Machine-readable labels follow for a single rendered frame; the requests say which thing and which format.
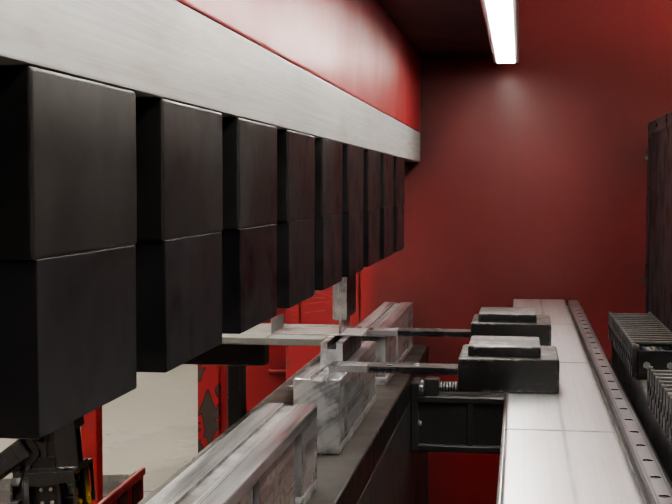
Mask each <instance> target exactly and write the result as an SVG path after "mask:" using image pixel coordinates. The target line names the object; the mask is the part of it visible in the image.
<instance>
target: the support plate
mask: <svg viewBox="0 0 672 504"><path fill-rule="evenodd" d="M287 327H327V328H339V325H322V324H291V325H289V326H287ZM269 335H271V324H266V323H260V324H258V325H256V326H254V327H252V328H251V329H249V330H247V331H245V332H243V333H241V334H222V344H239V345H288V346H321V342H322V341H324V340H325V339H326V338H327V337H328V336H312V335H272V336H271V337H269V338H266V337H268V336H269Z"/></svg>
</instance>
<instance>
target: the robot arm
mask: <svg viewBox="0 0 672 504"><path fill-rule="evenodd" d="M82 425H84V416H82V417H80V418H78V419H76V420H74V421H73V422H71V423H69V424H67V425H65V426H63V427H61V428H59V429H57V430H55V431H53V432H51V433H50V434H48V435H46V436H44V437H42V438H40V439H19V440H17V441H15V442H14V443H13V444H11V445H10V446H8V447H7V448H6V449H4V450H3V451H2V452H0V480H2V479H3V478H4V477H6V476H7V475H8V474H10V473H11V472H12V474H13V477H12V479H11V482H10V493H11V494H10V502H11V504H91V503H92V500H96V492H95V481H94V470H93V459H92V458H85V459H83V452H82V441H81V430H80V426H82ZM89 470H90V476H91V487H92V491H91V489H90V478H89Z"/></svg>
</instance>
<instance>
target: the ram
mask: <svg viewBox="0 0 672 504"><path fill-rule="evenodd" d="M0 65H30V66H34V67H38V68H42V69H46V70H50V71H54V72H58V73H62V74H66V75H70V76H74V77H78V78H82V79H87V80H91V81H95V82H99V83H103V84H107V85H111V86H115V87H119V88H123V89H127V90H131V91H133V92H135V94H136V98H163V99H167V100H171V101H175V102H179V103H183V104H187V105H191V106H195V107H199V108H203V109H207V110H211V111H215V112H219V113H221V114H222V117H239V118H244V119H248V120H252V121H256V122H260V123H264V124H268V125H272V126H275V127H276V128H277V129H288V130H292V131H296V132H300V133H304V134H308V135H312V136H314V137H315V138H324V139H328V140H332V141H336V142H340V143H342V144H348V145H352V146H356V147H360V148H363V149H368V150H372V151H376V152H380V153H384V154H388V155H392V156H396V157H401V158H404V159H405V162H420V133H419V132H420V77H421V56H420V55H419V54H418V52H417V51H416V50H415V48H414V47H413V46H412V45H411V43H410V42H409V41H408V39H407V38H406V37H405V35H404V34H403V33H402V31H401V30H400V29H399V28H398V26H397V25H396V24H395V22H394V21H393V20H392V18H391V17H390V16H389V14H388V13H387V12H386V11H385V9H384V8H383V7H382V5H381V4H380V3H379V1H378V0H0Z"/></svg>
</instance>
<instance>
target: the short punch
mask: <svg viewBox="0 0 672 504"><path fill-rule="evenodd" d="M355 312H356V274H354V275H352V276H350V277H342V281H340V282H339V283H337V284H335V285H333V319H334V320H339V334H341V333H342V332H344V331H345V330H346V329H347V328H349V327H350V316H351V315H352V314H354V313H355Z"/></svg>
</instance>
